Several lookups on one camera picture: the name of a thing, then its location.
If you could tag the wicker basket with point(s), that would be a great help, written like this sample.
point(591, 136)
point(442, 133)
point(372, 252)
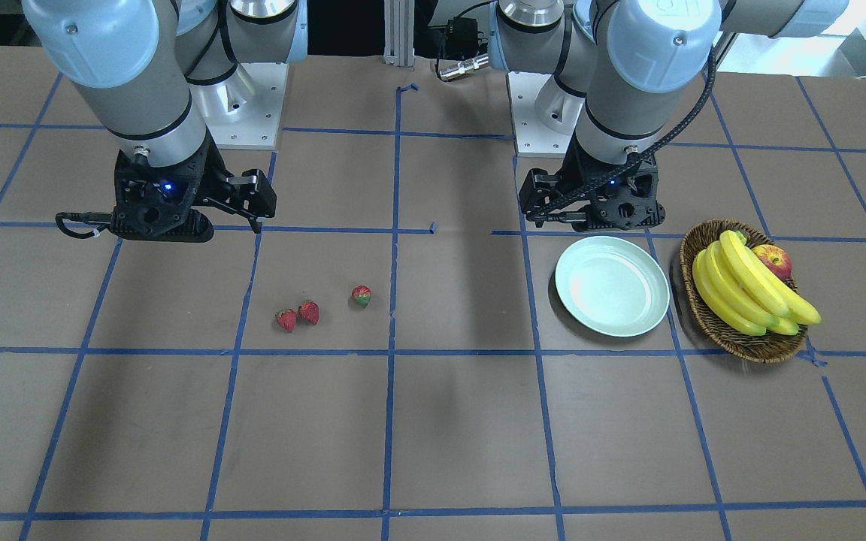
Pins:
point(696, 315)

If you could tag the red strawberry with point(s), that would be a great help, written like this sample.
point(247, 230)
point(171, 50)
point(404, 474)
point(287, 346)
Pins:
point(286, 319)
point(361, 295)
point(308, 311)

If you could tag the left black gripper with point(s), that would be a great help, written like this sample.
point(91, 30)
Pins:
point(577, 174)

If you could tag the aluminium frame post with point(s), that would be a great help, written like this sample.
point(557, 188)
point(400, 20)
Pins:
point(399, 16)

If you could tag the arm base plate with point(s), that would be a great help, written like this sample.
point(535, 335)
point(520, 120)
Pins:
point(249, 113)
point(543, 113)

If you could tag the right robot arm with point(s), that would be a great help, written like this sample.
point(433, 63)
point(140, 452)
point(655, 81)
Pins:
point(158, 75)

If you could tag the yellow banana bunch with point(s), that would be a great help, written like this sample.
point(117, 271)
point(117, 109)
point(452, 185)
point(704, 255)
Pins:
point(744, 294)

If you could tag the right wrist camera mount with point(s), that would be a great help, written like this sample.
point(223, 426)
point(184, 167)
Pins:
point(153, 204)

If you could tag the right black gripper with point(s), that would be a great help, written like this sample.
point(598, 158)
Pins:
point(213, 174)

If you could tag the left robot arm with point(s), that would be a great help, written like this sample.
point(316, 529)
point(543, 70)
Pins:
point(635, 74)

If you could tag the light green plate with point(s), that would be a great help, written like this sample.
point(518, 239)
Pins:
point(612, 286)

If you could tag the red apple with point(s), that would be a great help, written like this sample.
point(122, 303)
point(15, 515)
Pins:
point(774, 259)

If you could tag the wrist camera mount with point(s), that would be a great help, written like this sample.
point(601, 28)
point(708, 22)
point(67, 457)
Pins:
point(626, 202)
point(153, 204)

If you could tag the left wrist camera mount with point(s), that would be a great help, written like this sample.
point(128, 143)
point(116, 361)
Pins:
point(626, 202)

